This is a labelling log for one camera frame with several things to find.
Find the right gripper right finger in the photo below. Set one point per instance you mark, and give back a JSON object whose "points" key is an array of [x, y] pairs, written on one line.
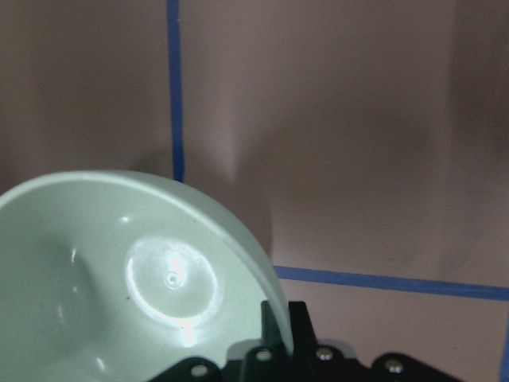
{"points": [[315, 361]]}

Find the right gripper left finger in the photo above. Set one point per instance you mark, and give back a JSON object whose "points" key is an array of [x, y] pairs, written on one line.
{"points": [[263, 359]]}

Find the green bowl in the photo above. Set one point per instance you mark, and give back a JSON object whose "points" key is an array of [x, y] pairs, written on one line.
{"points": [[119, 275]]}

